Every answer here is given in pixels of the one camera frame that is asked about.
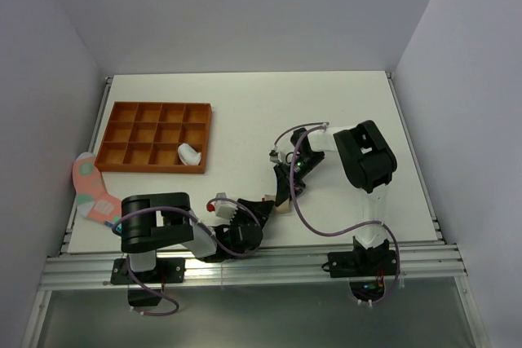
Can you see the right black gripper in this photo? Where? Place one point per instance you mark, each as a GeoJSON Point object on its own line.
{"type": "Point", "coordinates": [283, 183]}

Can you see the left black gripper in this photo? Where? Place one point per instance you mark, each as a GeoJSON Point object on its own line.
{"type": "Point", "coordinates": [259, 209]}

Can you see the beige red reindeer sock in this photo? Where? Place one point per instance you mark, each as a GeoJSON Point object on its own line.
{"type": "Point", "coordinates": [283, 208]}

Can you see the white sock black cuff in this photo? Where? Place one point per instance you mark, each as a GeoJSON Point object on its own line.
{"type": "Point", "coordinates": [188, 155]}

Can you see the orange compartment tray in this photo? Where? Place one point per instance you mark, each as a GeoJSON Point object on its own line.
{"type": "Point", "coordinates": [143, 137]}

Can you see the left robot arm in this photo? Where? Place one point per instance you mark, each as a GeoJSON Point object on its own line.
{"type": "Point", "coordinates": [155, 221]}

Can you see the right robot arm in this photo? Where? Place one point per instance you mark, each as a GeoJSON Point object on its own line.
{"type": "Point", "coordinates": [368, 163]}

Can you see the pink patterned sock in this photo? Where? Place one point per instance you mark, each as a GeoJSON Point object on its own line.
{"type": "Point", "coordinates": [92, 198]}

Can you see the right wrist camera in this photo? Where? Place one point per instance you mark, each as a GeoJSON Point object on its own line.
{"type": "Point", "coordinates": [277, 157]}

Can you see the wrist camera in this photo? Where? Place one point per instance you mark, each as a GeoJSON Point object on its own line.
{"type": "Point", "coordinates": [277, 157]}
{"type": "Point", "coordinates": [224, 209]}

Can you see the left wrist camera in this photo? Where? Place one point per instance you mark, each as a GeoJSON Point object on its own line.
{"type": "Point", "coordinates": [224, 209]}

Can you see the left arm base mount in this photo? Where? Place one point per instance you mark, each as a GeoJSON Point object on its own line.
{"type": "Point", "coordinates": [166, 271]}

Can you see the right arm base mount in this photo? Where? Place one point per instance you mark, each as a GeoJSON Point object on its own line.
{"type": "Point", "coordinates": [372, 263]}

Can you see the aluminium frame rail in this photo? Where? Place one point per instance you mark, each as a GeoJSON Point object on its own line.
{"type": "Point", "coordinates": [291, 265]}

